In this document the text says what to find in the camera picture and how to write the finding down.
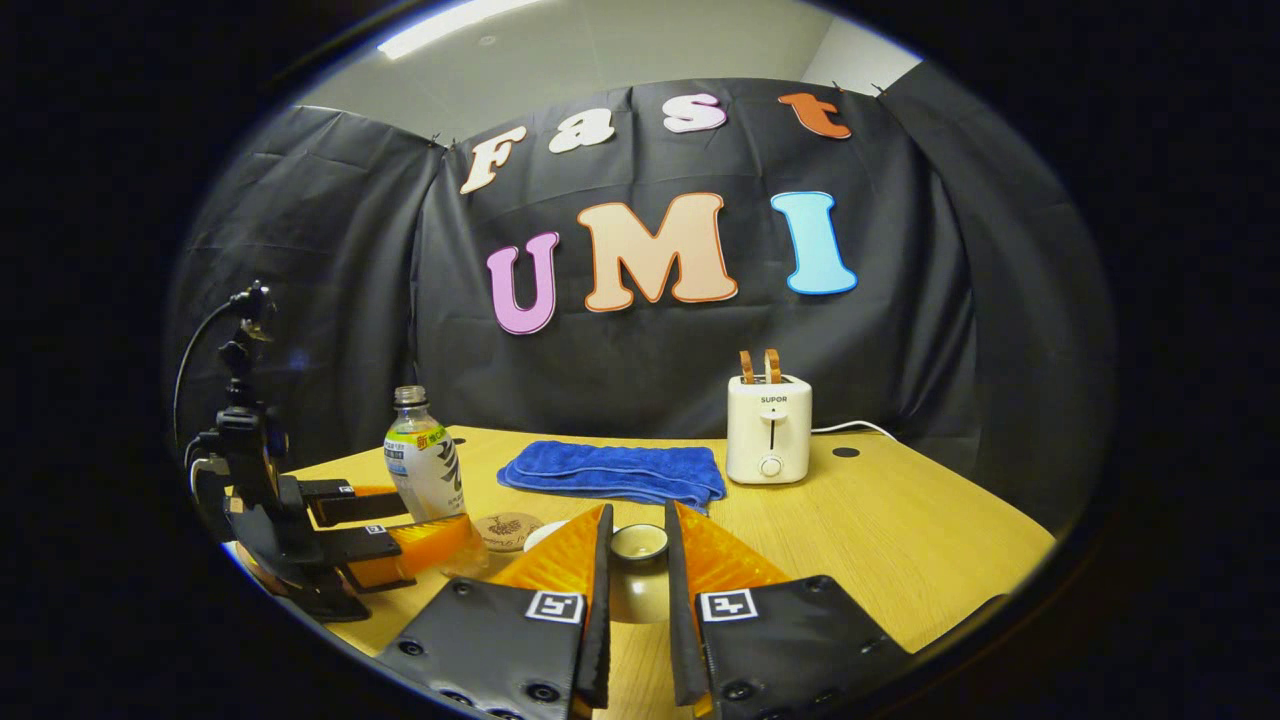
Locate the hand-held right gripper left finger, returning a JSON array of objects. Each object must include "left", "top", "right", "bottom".
[{"left": 375, "top": 503, "right": 614, "bottom": 720}]

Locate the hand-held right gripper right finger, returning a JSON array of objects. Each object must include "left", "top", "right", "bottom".
[{"left": 664, "top": 500, "right": 913, "bottom": 720}]

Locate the cream teacup lid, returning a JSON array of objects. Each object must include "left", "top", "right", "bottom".
[{"left": 606, "top": 522, "right": 671, "bottom": 626}]

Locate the clear water bottle white label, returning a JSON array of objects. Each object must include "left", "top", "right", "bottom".
[{"left": 383, "top": 385, "right": 491, "bottom": 579}]

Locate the cream teacup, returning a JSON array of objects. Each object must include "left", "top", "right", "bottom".
[{"left": 522, "top": 518, "right": 576, "bottom": 553}]

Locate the round brown coaster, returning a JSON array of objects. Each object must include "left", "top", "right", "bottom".
[{"left": 472, "top": 511, "right": 547, "bottom": 554}]

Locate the blue towel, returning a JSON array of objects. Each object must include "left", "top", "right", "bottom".
[{"left": 497, "top": 440, "right": 728, "bottom": 513}]

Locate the black backdrop cloth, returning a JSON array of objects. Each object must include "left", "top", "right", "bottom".
[{"left": 165, "top": 60, "right": 1116, "bottom": 536}]

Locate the white toaster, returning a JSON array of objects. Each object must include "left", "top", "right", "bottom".
[{"left": 726, "top": 374, "right": 813, "bottom": 486}]

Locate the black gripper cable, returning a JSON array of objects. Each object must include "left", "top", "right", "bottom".
[{"left": 172, "top": 293, "right": 251, "bottom": 451}]

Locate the white toaster cable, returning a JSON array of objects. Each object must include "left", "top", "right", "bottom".
[{"left": 810, "top": 420, "right": 901, "bottom": 443}]

